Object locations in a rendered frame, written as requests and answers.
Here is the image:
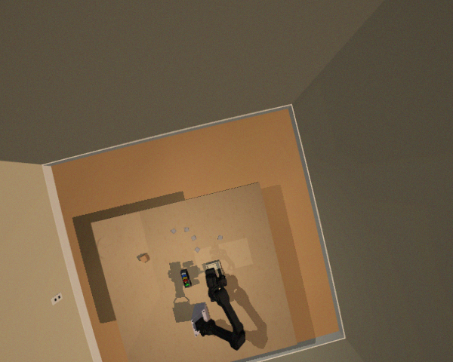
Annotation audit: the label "beige open-top tray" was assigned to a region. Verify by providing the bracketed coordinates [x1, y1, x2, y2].
[205, 260, 223, 278]

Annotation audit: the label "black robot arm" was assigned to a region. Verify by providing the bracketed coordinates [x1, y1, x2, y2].
[195, 273, 245, 351]

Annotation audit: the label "brown block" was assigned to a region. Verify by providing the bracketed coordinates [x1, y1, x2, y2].
[140, 254, 150, 263]

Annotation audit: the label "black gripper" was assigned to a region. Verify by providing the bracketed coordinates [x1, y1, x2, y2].
[205, 268, 217, 277]

